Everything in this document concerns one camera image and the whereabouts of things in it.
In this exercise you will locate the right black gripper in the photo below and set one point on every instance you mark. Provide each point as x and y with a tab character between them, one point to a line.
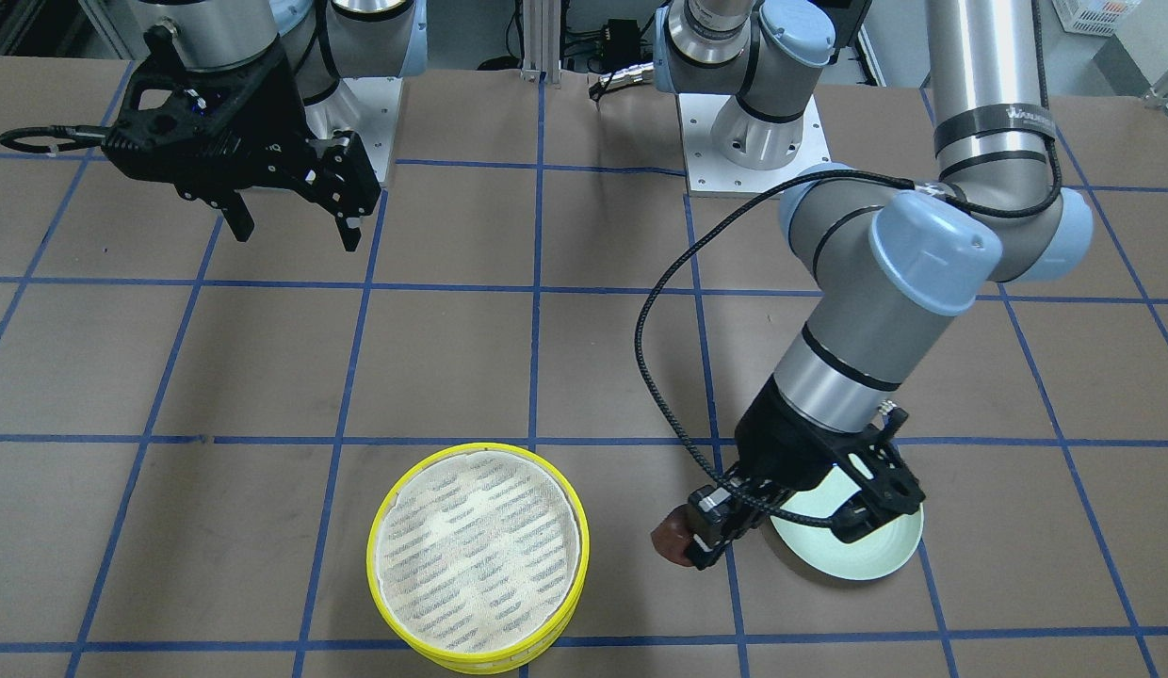
266	105

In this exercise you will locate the brown bun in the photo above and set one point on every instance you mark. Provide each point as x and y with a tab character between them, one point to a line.
673	536

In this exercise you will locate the pale green plate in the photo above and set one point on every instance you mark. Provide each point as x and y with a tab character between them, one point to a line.
878	554

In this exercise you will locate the yellow rimmed steamer basket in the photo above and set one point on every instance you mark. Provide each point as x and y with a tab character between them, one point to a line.
509	658
477	546

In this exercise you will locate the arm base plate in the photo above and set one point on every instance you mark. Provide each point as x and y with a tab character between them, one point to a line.
731	154
369	107

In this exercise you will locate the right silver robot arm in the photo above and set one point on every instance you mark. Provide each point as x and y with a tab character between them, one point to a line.
325	41

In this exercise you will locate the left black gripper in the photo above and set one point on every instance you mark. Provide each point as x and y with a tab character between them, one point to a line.
789	436

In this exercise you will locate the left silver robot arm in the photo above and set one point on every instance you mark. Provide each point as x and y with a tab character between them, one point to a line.
896	261

